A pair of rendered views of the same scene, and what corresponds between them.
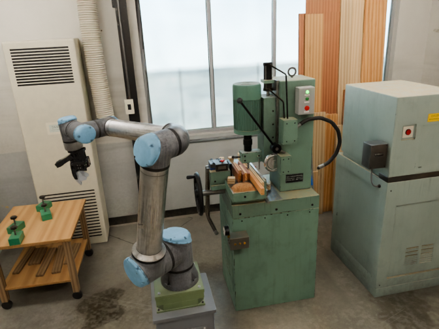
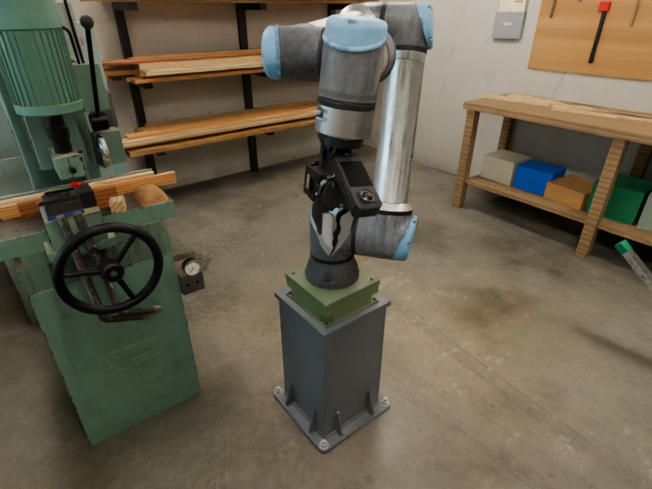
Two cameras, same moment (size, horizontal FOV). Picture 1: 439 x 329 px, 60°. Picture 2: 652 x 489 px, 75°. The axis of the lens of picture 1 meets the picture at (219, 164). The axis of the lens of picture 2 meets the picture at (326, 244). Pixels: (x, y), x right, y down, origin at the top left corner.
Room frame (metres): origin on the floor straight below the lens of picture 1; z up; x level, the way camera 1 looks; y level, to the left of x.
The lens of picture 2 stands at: (2.17, 1.33, 1.46)
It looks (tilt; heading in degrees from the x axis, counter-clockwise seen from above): 29 degrees down; 243
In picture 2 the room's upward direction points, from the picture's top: straight up
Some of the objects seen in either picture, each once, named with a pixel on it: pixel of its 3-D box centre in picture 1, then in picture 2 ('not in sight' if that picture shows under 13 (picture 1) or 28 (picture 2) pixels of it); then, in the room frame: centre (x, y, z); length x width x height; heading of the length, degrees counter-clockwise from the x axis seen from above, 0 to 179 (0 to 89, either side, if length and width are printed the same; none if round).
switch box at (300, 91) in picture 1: (304, 100); (66, 29); (2.24, -0.53, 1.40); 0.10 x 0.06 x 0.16; 100
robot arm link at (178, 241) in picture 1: (175, 247); (335, 226); (1.59, 0.23, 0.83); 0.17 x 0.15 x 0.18; 137
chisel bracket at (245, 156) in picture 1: (251, 156); (68, 164); (2.33, -0.21, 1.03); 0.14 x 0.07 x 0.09; 100
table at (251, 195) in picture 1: (230, 179); (73, 226); (2.35, -0.07, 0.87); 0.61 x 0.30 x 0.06; 10
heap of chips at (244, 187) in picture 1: (243, 185); (148, 191); (2.11, -0.14, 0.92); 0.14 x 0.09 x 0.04; 100
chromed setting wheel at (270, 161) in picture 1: (273, 162); (102, 150); (2.22, -0.34, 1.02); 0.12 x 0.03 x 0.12; 100
